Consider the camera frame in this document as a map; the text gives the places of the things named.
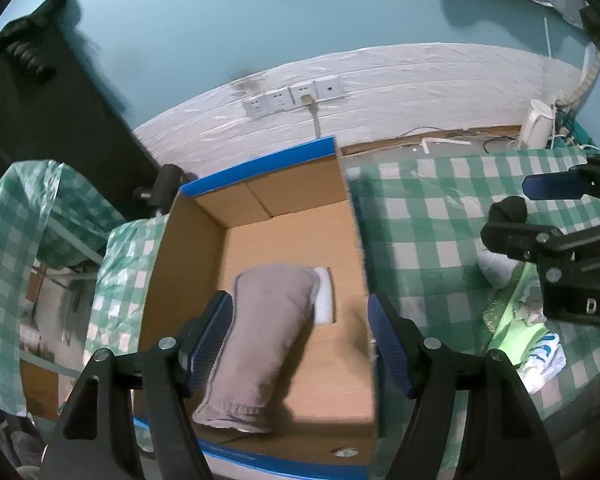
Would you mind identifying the black fuzzy sock ball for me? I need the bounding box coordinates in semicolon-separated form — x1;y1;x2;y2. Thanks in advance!
487;196;528;226

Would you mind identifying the grey power cable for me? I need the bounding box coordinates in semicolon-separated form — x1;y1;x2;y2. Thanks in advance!
300;92;325;140

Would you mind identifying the grey towel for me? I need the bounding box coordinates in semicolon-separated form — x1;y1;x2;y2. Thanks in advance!
191;262;321;433

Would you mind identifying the beige braided hose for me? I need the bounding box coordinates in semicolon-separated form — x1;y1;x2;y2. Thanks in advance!
569;52;600;107

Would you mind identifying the white blue-printed plastic bag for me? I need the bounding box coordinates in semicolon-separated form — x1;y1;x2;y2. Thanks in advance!
520;327;568;393

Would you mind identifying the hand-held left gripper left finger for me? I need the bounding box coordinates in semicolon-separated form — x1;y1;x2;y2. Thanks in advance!
40;290;236;480

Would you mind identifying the white rolled sock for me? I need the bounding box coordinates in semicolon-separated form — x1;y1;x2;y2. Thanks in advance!
475;247;521;291

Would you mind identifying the green checked plastic sheet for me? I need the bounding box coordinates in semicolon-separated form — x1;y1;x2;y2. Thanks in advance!
82;215;171;376
0;160;126;416

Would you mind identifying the black cylindrical handle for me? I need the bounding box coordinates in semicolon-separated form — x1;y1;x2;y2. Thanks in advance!
135;164;191;213

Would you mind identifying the white wall socket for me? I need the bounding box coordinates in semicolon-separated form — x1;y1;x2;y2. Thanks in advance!
243;96;273;120
289;82;321;107
267;89;295;113
314;75;347;100

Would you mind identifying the green glitter scrubbing cloth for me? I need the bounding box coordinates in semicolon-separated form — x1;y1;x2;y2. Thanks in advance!
482;290;511;333

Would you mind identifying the white plastic trim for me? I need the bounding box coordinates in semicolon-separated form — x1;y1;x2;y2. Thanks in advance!
422;135;472;154

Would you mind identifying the blue-edged cardboard box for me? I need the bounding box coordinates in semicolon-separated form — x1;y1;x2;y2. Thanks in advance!
130;135;381;480

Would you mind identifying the white folded cloth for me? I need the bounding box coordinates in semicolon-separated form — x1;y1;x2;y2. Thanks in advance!
312;266;337;325

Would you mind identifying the green checked tablecloth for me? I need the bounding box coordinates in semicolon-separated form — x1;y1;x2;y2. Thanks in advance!
345;152;600;461

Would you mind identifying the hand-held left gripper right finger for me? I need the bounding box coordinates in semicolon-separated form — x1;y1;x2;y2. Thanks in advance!
367;292;563;480

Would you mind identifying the white electric kettle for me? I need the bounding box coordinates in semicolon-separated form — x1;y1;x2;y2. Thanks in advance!
519;100;556;150

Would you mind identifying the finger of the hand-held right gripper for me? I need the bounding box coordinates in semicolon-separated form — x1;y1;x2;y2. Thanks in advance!
522;152;600;201
480;220;600;286

